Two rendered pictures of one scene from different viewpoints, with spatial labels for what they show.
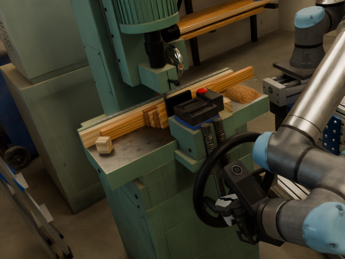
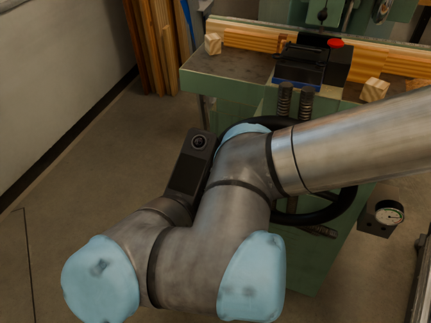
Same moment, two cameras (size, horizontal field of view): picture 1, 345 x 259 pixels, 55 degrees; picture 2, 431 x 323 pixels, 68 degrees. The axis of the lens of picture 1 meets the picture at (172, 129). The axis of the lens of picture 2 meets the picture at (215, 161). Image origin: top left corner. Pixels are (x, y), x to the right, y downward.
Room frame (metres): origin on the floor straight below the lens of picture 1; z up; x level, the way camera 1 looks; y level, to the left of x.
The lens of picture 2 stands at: (0.33, -0.37, 1.28)
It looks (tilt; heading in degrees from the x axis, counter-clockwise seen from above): 45 degrees down; 47
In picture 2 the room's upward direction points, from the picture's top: straight up
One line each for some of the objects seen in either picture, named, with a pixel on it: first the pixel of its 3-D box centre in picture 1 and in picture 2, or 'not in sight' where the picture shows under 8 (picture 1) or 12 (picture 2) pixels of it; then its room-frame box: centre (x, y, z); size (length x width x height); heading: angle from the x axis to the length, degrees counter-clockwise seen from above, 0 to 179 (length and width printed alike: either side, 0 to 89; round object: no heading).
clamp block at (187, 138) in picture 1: (201, 129); (303, 94); (0.84, -0.08, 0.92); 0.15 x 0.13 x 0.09; 116
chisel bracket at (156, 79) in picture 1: (158, 77); (328, 2); (1.03, 0.01, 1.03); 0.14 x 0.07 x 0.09; 26
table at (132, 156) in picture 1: (187, 131); (306, 91); (0.92, -0.05, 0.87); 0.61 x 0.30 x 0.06; 116
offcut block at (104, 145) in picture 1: (104, 145); (212, 43); (0.86, 0.21, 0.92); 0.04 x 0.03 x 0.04; 69
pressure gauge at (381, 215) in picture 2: not in sight; (387, 213); (0.94, -0.32, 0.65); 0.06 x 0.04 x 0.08; 116
